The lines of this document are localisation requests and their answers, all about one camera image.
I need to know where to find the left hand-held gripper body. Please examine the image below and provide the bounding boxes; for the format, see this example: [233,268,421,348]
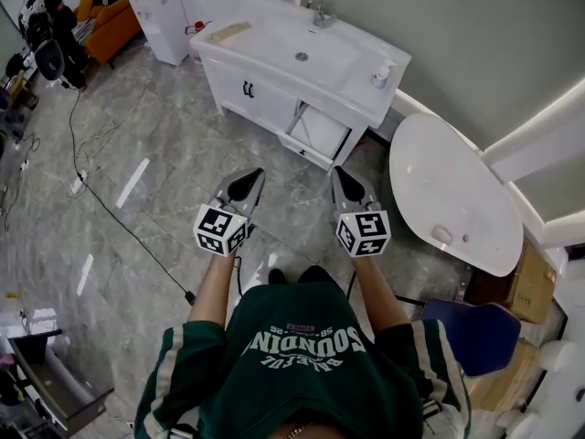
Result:
[193,194,257,258]

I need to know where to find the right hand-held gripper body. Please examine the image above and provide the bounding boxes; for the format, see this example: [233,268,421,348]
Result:
[335,198,391,259]

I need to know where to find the person's left forearm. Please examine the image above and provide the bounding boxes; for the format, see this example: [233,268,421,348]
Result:
[187,252,241,333]

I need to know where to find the person's right forearm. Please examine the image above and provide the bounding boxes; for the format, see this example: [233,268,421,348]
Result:
[350,250,413,343]

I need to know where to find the person's right leg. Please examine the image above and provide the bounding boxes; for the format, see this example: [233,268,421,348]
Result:
[297,264,337,288]

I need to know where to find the white vanity cabinet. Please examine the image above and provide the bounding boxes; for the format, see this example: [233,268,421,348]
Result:
[198,51,372,174]

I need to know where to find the white oval bathtub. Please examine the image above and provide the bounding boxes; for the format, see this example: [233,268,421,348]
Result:
[388,111,525,278]

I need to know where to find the white soap dispenser bottle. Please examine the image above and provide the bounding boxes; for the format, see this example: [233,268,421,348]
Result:
[370,58,398,90]

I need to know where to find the white ceramic sink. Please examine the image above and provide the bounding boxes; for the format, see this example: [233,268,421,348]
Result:
[188,0,413,130]

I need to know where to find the white power strip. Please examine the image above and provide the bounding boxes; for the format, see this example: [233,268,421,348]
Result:
[68,169,90,198]

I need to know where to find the blue plastic cover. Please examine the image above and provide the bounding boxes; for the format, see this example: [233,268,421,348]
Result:
[420,298,522,379]

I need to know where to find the person's green printed shirt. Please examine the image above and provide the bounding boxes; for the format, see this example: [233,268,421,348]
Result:
[133,281,473,439]

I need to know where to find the white small cabinet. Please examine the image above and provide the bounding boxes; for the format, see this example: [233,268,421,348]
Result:
[128,0,193,67]

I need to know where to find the brown cardboard box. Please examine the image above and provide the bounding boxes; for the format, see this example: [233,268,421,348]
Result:
[464,338,543,413]
[505,241,558,325]

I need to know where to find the chrome faucet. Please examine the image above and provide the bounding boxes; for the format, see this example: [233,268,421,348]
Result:
[305,0,338,29]

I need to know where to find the orange sofa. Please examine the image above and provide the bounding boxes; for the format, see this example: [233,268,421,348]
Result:
[72,0,143,68]

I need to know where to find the grey white plastic seat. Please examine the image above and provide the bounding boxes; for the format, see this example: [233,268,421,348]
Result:
[37,39,64,80]

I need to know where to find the dark grey floor cabinet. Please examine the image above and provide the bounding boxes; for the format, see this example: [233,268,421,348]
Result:
[0,327,115,436]

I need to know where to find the black floor cable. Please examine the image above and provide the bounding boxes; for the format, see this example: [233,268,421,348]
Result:
[68,87,197,305]

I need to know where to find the white floor cable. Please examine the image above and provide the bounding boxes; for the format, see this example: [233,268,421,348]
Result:
[72,75,152,187]

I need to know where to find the person's gold chain necklace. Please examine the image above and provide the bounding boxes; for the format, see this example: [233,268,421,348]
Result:
[283,422,317,439]

